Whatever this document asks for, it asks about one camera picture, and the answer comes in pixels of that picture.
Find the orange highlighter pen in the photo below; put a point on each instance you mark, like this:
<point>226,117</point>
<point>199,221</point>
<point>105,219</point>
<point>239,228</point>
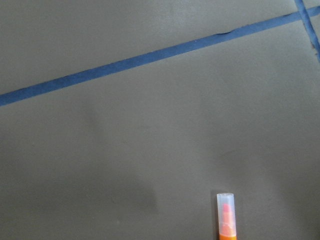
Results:
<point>227,229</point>

